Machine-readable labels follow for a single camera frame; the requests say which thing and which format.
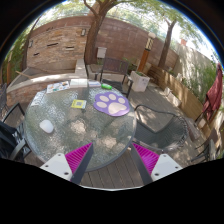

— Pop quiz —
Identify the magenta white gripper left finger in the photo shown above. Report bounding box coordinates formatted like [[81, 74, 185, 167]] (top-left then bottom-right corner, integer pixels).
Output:
[[41, 143, 93, 185]]

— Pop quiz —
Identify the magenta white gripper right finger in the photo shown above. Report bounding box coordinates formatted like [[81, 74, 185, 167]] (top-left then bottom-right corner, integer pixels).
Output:
[[131, 143, 182, 185]]

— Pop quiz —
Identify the purple paw print mouse pad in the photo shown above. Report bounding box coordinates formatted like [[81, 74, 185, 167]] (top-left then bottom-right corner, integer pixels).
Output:
[[93, 92, 130, 117]]

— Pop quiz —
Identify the black mesh chair right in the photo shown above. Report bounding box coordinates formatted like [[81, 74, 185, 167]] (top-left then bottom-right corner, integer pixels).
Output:
[[133, 104, 188, 153]]

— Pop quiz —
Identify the round glass patio table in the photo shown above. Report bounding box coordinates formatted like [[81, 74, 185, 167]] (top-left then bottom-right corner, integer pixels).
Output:
[[24, 87, 136, 171]]

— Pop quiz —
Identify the black chair left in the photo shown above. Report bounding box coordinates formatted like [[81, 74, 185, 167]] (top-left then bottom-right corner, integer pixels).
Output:
[[0, 84, 31, 162]]

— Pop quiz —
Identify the yellow green small box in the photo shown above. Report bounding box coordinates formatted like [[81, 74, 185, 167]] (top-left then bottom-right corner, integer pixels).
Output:
[[71, 100, 86, 109]]

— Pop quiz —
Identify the colourful picture booklet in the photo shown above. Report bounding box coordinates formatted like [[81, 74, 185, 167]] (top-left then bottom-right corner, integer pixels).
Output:
[[47, 81, 70, 93]]

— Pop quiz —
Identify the white book stack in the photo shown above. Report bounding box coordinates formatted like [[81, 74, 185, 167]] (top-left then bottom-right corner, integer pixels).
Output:
[[70, 79, 88, 88]]

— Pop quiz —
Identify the small striped book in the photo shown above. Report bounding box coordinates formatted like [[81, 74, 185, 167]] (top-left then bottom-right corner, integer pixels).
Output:
[[88, 80, 101, 87]]

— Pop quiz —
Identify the white square planter box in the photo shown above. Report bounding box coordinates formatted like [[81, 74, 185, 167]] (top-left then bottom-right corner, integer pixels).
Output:
[[131, 71, 150, 92]]

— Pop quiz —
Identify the red folded patio umbrella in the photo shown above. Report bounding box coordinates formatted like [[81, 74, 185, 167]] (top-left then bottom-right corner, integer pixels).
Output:
[[202, 63, 223, 120]]

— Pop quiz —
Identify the black metal chair far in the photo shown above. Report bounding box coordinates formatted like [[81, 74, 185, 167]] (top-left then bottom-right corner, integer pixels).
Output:
[[95, 57, 133, 97]]

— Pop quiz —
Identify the large tree trunk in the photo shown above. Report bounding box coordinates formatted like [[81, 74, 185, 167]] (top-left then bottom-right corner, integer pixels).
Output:
[[83, 0, 116, 64]]

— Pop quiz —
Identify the thin tree trunk right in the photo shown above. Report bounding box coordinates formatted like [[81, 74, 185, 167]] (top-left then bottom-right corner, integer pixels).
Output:
[[158, 17, 177, 69]]

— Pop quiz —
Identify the wooden garden lamp post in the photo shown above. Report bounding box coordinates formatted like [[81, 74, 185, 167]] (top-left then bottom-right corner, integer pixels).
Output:
[[137, 32, 156, 72]]

